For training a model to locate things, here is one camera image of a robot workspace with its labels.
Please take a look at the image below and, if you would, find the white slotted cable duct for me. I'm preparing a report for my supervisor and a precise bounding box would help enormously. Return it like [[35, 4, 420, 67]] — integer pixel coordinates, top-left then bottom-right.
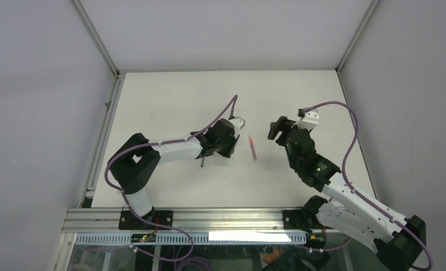
[[75, 231, 307, 246]]

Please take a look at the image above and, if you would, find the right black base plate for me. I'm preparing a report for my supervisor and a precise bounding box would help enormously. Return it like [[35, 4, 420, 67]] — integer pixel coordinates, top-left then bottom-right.
[[282, 209, 323, 232]]

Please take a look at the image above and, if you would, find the pink pen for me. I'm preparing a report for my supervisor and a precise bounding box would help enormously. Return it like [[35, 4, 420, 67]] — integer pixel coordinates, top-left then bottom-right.
[[248, 135, 257, 161]]

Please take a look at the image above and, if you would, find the orange object below table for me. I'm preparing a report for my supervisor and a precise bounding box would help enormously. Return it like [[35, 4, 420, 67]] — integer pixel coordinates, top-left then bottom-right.
[[261, 246, 285, 265]]

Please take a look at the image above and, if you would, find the purple cable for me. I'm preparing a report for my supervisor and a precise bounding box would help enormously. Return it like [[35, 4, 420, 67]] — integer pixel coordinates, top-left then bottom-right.
[[298, 100, 435, 271], [104, 94, 239, 271]]

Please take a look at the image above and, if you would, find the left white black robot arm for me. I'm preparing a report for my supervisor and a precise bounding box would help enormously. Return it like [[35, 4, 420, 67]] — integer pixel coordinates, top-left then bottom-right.
[[105, 117, 246, 229]]

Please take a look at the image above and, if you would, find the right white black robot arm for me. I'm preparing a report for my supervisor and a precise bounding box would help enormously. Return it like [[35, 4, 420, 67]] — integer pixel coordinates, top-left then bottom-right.
[[268, 116, 426, 270]]

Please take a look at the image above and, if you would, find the aluminium front rail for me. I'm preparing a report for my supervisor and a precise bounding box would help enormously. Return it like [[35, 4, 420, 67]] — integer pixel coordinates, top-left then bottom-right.
[[62, 207, 294, 233]]

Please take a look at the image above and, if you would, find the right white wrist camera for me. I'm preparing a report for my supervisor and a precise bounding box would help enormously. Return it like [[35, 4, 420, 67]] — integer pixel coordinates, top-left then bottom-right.
[[295, 107, 320, 132]]

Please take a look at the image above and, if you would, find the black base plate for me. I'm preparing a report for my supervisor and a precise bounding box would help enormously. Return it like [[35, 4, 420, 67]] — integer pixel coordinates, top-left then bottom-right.
[[118, 209, 174, 230], [282, 209, 323, 232]]

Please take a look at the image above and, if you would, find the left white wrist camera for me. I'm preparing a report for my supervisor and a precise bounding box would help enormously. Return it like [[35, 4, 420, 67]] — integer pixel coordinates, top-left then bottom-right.
[[229, 116, 246, 138]]

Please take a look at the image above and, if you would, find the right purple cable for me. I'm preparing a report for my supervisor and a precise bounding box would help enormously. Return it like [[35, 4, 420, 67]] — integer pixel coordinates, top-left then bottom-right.
[[298, 100, 435, 271]]

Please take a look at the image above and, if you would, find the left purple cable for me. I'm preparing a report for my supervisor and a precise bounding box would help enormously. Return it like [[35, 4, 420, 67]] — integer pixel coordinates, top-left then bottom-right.
[[104, 94, 239, 271]]

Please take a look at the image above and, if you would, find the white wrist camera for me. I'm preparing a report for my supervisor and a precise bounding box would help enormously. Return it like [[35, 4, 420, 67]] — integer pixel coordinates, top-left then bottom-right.
[[229, 116, 246, 138], [295, 107, 320, 132]]

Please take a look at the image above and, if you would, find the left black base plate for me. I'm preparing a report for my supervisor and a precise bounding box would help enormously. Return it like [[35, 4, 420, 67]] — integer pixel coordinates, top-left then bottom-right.
[[118, 209, 174, 230]]

